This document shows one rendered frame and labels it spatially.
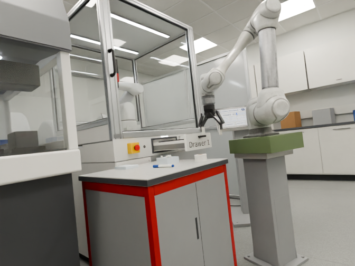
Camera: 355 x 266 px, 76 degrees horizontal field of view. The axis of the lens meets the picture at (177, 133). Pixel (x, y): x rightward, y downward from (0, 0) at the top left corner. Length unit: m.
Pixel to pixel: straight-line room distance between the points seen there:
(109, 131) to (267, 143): 0.99
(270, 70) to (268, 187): 0.73
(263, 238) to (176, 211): 0.88
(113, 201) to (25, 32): 0.81
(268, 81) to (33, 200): 1.37
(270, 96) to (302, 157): 2.98
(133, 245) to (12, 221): 0.48
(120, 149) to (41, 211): 0.61
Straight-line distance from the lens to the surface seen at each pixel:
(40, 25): 1.22
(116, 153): 1.53
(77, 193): 2.07
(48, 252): 1.23
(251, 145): 1.55
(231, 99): 3.33
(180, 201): 1.06
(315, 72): 4.74
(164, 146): 1.65
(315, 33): 5.28
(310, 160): 4.36
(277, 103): 1.43
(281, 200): 1.73
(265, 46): 1.59
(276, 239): 1.73
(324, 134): 4.30
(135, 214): 1.03
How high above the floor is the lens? 0.90
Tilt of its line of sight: 2 degrees up
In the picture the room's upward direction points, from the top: 6 degrees counter-clockwise
